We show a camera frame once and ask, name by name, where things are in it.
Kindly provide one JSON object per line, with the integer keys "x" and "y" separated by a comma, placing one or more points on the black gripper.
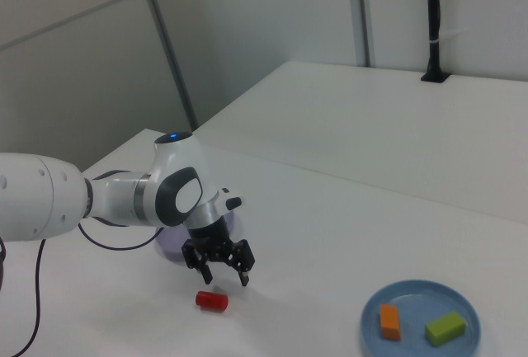
{"x": 212, "y": 241}

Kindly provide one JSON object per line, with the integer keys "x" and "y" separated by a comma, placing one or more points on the red cylinder block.
{"x": 211, "y": 301}

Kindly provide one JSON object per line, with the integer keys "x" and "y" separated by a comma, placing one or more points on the orange block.
{"x": 389, "y": 323}

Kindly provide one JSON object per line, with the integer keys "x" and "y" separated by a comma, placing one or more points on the green block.
{"x": 445, "y": 329}

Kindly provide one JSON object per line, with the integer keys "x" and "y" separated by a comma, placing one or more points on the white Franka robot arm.
{"x": 37, "y": 196}

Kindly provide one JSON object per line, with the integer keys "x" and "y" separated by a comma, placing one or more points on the purple plate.
{"x": 169, "y": 247}

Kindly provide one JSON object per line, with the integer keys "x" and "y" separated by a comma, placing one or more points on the blue plate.
{"x": 416, "y": 307}

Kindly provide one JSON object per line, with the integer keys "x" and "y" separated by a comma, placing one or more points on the black pole stand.
{"x": 433, "y": 10}

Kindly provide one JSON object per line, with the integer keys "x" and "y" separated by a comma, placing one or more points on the grey partition corner post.
{"x": 165, "y": 43}

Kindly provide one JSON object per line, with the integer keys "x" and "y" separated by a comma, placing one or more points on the grey partition seam post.
{"x": 359, "y": 15}

